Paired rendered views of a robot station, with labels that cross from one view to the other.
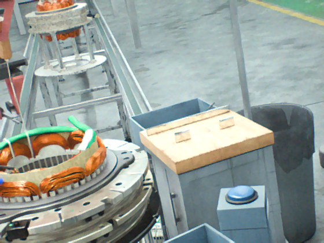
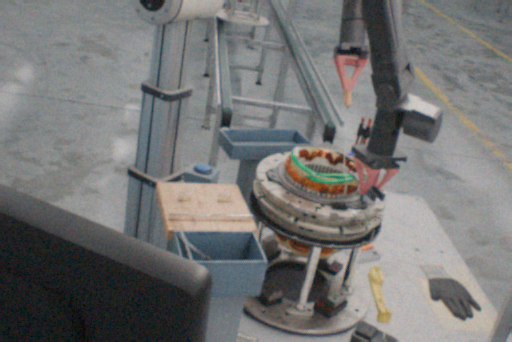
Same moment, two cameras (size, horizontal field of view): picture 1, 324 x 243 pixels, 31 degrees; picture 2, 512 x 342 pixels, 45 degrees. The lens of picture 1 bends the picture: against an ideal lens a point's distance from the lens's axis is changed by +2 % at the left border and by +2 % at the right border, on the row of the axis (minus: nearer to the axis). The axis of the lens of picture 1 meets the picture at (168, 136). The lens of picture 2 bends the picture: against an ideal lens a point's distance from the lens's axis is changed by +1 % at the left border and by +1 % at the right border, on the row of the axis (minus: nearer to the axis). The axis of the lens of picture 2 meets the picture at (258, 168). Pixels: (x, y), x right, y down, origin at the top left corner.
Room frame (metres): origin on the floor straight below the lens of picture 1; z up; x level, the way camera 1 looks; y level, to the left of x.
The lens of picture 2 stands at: (2.19, -0.03, 1.73)
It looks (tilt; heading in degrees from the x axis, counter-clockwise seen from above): 26 degrees down; 177
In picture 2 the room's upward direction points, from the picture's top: 11 degrees clockwise
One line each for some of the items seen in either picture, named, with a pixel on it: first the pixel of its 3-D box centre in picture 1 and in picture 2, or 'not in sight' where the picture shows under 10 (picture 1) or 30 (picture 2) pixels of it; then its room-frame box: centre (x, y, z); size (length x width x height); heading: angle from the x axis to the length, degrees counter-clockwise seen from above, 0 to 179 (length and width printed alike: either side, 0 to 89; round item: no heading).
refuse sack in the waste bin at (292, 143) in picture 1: (271, 154); not in sight; (2.40, -0.44, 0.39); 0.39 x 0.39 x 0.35
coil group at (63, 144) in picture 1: (48, 144); not in sight; (0.94, 0.20, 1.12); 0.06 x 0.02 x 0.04; 98
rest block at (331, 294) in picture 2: not in sight; (335, 290); (0.95, 0.28, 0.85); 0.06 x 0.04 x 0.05; 140
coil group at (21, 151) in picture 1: (15, 156); not in sight; (0.92, 0.25, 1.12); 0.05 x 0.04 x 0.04; 98
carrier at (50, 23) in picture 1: (63, 39); not in sight; (3.15, 0.44, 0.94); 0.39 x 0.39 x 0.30
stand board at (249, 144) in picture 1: (202, 137); (204, 209); (1.03, -0.06, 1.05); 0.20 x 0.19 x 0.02; 17
